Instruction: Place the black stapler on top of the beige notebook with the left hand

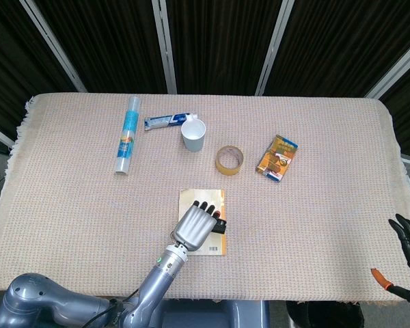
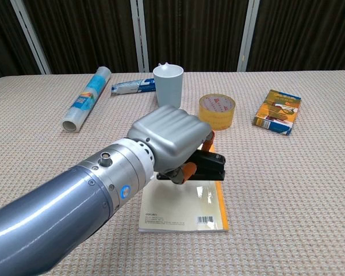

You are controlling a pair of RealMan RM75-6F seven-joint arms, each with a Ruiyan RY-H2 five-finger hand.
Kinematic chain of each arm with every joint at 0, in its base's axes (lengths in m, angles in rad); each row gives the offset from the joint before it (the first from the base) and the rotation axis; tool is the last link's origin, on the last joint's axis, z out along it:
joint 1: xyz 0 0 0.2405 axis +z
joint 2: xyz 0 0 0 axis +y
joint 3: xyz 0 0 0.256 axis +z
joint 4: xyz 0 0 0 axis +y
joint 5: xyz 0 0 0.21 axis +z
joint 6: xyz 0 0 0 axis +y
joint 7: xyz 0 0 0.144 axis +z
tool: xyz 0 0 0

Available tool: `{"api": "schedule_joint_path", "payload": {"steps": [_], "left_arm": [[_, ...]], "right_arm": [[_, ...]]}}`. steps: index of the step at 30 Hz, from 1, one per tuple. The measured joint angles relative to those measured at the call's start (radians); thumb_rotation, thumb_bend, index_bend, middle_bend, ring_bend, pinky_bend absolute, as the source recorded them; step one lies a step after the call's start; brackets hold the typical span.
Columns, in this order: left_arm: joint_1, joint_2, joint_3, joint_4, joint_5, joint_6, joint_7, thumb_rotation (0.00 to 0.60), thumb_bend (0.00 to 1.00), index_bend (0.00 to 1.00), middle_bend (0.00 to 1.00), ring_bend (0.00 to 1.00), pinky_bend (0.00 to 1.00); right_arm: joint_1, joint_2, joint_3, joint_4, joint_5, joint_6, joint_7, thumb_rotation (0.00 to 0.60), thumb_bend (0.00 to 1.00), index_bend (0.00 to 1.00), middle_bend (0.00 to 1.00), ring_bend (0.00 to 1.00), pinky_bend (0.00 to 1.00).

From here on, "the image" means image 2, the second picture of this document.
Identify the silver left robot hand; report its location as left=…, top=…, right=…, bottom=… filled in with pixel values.
left=126, top=104, right=216, bottom=185

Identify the black stapler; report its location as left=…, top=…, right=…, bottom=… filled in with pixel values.
left=156, top=149, right=227, bottom=182

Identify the yellow-spined notebook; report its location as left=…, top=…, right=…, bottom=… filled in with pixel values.
left=137, top=143, right=229, bottom=233

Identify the light blue cup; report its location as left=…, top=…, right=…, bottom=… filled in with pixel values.
left=152, top=62, right=184, bottom=109

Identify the yellow packing tape roll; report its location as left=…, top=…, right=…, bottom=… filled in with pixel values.
left=198, top=93, right=237, bottom=131

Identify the blue and white tube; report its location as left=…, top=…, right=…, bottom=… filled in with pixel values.
left=110, top=78, right=156, bottom=97

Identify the clear plastic wrap roll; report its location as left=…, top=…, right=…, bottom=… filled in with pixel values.
left=62, top=66, right=113, bottom=134

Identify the orange and blue card box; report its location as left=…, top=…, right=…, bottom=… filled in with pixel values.
left=252, top=89, right=302, bottom=136

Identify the woven beige tablecloth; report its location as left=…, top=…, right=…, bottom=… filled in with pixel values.
left=0, top=70, right=345, bottom=276

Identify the grey partition frame post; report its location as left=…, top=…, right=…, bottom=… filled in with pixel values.
left=10, top=0, right=52, bottom=75
left=236, top=0, right=260, bottom=72
left=129, top=0, right=150, bottom=73

